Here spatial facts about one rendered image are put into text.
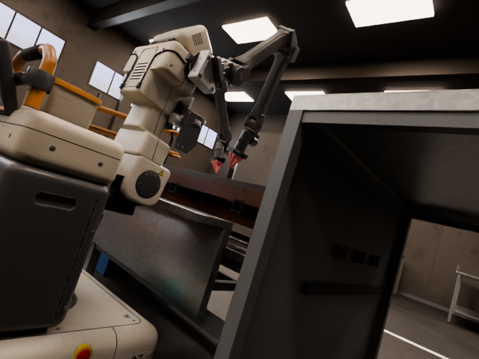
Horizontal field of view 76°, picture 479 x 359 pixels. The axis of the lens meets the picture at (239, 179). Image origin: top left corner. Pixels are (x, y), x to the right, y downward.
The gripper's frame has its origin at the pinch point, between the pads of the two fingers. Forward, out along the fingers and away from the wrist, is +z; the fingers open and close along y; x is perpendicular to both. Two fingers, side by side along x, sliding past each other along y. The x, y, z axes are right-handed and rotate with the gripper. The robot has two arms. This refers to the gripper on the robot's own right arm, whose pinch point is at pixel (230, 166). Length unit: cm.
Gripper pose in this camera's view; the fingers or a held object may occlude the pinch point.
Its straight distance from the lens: 156.1
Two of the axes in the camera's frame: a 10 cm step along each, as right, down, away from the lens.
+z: -4.7, 8.8, 0.6
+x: -6.4, -2.9, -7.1
